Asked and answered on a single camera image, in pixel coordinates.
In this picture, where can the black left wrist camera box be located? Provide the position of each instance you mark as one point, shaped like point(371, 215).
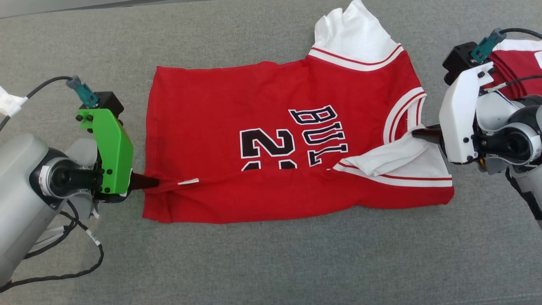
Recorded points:
point(108, 103)

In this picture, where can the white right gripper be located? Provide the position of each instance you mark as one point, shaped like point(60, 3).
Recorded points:
point(459, 118)

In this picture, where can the red white basketball shorts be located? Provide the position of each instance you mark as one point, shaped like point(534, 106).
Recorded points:
point(521, 63)

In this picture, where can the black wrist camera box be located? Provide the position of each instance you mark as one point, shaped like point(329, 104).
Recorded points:
point(459, 59)
point(108, 103)

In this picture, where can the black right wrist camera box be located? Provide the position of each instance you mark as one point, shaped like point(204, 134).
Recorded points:
point(459, 59)

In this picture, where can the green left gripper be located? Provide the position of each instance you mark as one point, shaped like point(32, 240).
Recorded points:
point(114, 156)

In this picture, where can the red white basketball jersey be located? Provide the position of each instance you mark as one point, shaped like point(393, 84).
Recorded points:
point(203, 127)

